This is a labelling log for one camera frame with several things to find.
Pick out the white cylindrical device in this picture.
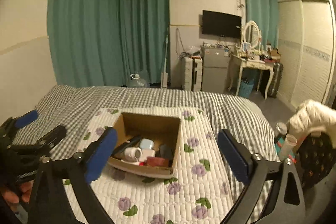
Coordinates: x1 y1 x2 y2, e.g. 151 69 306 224
123 147 142 162

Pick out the black remote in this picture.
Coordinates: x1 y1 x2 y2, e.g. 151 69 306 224
111 135 141 157

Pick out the light blue earbuds case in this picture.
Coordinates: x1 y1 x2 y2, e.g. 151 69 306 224
139 138 154 149

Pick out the black rectangular case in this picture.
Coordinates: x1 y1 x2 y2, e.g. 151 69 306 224
159 144 174 160

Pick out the white plug adapter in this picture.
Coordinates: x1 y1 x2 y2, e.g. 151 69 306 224
121 160 146 166

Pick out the white square charger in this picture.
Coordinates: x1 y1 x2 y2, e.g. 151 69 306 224
139 149 156 162

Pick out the person's left hand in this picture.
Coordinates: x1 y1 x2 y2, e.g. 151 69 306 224
1 181 34 205

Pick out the paper cup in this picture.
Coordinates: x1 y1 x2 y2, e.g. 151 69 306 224
277 134 297 161

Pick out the brown cardboard box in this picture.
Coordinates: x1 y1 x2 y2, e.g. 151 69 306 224
108 112 181 179

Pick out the black patterned garment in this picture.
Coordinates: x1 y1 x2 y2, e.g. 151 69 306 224
298 132 335 190

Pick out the grey checkered bedspread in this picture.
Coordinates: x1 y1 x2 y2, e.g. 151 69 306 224
11 84 280 223

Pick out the clear water jug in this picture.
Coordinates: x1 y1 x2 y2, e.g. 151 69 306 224
126 70 150 88

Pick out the white puffer jacket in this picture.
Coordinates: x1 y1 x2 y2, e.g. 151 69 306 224
286 100 336 151

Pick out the blue laundry basket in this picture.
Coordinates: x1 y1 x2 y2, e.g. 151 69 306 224
238 77 255 98

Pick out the teal window curtain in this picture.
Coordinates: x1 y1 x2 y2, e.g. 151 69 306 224
47 0 169 87

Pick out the dark checkered suitcase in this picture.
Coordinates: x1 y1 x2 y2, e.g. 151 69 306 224
268 63 284 98

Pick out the white ribbed suitcase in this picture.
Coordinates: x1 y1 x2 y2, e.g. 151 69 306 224
182 56 203 92

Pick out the white dressing table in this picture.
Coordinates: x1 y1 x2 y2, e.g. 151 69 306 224
228 55 274 99

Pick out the silver mini fridge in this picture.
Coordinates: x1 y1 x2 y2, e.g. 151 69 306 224
201 46 230 93

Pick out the white oval vanity mirror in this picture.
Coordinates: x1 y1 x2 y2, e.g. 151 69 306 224
242 20 262 51

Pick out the white louvered wardrobe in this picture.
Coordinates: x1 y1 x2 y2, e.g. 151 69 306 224
278 0 335 109

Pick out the teal right curtain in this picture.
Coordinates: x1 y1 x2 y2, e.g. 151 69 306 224
245 0 279 48

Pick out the white mop handle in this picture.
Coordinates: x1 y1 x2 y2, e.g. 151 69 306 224
161 27 169 89

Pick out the black wall television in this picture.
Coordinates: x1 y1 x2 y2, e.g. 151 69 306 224
202 10 242 39

